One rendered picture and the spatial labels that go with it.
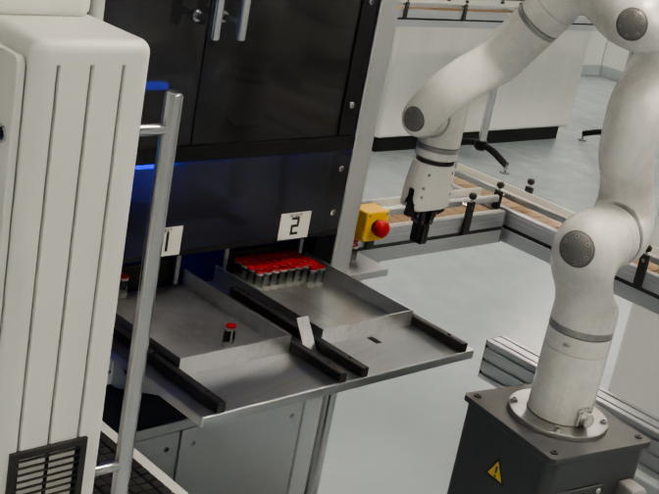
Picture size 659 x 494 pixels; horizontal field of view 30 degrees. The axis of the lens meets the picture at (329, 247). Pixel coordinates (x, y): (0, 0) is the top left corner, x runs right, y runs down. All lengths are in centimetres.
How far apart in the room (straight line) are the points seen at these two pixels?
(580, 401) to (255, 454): 85
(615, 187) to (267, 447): 106
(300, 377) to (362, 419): 186
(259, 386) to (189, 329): 24
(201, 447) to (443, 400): 178
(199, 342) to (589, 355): 72
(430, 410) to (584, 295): 210
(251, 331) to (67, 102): 101
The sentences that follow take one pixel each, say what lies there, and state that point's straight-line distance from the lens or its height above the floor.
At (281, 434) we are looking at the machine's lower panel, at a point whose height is 50.
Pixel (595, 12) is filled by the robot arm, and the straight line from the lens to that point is 216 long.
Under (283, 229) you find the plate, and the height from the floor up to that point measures 101.
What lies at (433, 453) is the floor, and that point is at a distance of 400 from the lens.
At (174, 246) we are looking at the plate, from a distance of 241.
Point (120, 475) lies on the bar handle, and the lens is 181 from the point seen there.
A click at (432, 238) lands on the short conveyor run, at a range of 314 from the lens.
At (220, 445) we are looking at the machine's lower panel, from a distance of 275.
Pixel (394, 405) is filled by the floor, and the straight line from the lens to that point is 424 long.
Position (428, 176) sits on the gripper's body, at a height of 123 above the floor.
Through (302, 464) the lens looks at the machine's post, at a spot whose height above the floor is 40.
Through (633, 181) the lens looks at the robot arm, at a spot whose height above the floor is 134.
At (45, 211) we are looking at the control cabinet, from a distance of 153.
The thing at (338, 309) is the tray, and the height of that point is 88.
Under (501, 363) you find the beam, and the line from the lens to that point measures 346.
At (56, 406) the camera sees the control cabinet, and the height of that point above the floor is 106.
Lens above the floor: 185
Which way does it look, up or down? 19 degrees down
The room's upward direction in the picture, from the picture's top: 11 degrees clockwise
